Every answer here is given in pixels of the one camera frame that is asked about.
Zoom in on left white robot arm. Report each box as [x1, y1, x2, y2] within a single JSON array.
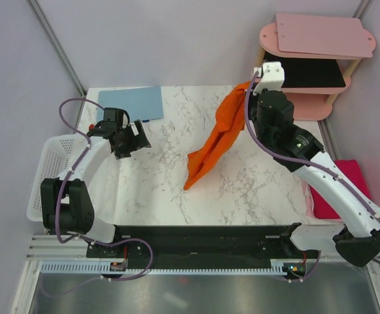
[[40, 107, 151, 257]]

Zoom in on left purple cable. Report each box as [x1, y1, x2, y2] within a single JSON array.
[[54, 97, 154, 298]]

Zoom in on pink clipboard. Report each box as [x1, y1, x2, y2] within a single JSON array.
[[275, 12, 373, 58]]

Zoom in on pink three-tier shelf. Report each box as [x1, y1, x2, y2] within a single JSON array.
[[254, 22, 362, 121]]

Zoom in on orange t shirt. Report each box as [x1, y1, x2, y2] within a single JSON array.
[[184, 82, 249, 190]]

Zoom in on blue clipboard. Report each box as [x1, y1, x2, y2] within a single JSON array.
[[98, 86, 164, 121]]

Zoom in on white slotted cable duct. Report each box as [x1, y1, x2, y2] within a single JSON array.
[[40, 261, 304, 275]]

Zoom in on white plastic basket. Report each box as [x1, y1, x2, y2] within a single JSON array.
[[26, 134, 122, 222]]

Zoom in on folded magenta t shirt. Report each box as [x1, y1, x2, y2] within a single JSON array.
[[311, 158, 373, 220]]

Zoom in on folded light pink t shirt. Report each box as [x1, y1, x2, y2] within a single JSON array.
[[300, 180, 315, 218]]

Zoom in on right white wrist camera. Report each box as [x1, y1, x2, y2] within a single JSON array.
[[252, 61, 285, 96]]

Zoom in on black clipboard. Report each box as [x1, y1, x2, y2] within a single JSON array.
[[264, 52, 346, 88]]

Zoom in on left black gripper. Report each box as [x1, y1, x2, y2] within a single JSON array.
[[114, 120, 150, 160]]

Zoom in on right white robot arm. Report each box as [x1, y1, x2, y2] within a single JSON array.
[[244, 89, 380, 267]]

